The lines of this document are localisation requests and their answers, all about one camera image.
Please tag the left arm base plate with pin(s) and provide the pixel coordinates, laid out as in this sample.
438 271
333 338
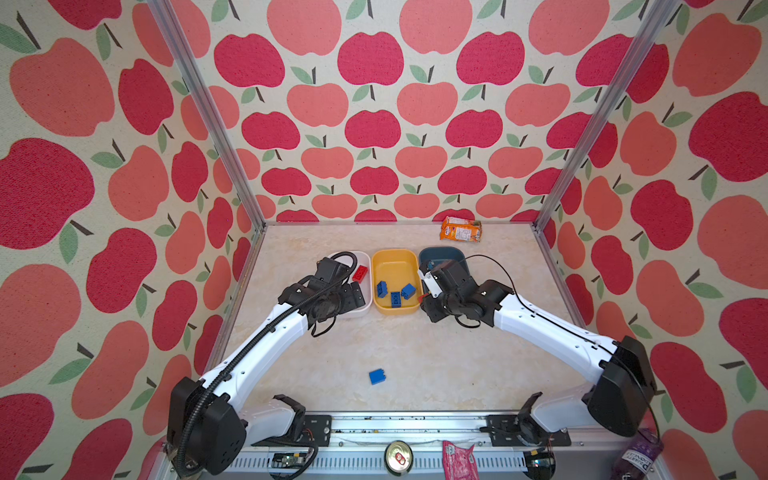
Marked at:
304 431

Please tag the yellow plastic container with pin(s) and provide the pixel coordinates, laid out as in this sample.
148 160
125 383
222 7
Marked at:
397 267

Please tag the metal drink can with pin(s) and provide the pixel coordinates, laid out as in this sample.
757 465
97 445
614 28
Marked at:
398 458

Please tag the black round object front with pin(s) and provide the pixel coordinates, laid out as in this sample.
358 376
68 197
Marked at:
540 464

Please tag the aluminium frame post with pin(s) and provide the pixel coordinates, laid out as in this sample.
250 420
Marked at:
173 33
651 26

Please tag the dark teal plastic container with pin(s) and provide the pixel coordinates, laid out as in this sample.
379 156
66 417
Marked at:
432 256

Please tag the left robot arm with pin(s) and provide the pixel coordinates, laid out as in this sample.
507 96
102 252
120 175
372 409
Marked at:
206 430

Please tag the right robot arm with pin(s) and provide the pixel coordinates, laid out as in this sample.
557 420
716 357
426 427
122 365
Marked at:
618 380

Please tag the purple plastic bottle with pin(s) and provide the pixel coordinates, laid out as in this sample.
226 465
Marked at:
635 462

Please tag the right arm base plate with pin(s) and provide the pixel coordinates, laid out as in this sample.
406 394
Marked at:
509 430

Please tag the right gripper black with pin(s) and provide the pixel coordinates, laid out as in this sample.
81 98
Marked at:
427 305

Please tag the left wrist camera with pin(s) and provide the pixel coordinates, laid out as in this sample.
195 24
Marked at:
328 271

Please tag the green circuit board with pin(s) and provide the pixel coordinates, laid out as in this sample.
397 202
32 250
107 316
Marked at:
287 460

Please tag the right aluminium frame post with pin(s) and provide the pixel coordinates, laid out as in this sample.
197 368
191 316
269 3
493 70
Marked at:
651 26

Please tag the left aluminium frame post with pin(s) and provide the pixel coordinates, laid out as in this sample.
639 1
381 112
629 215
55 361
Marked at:
173 33

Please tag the front aluminium rail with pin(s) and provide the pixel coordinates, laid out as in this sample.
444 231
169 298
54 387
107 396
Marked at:
425 445

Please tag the white plastic container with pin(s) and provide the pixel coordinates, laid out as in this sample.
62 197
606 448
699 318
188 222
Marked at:
360 264

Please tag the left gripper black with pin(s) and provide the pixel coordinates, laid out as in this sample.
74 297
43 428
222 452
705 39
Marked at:
351 301

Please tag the orange snack packet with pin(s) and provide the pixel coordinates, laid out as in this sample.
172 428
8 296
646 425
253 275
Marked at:
461 230

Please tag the pink snack wrapper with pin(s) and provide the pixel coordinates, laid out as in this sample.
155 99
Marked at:
459 463

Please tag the small red lego brick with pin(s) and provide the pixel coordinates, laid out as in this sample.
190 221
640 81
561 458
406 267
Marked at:
360 273

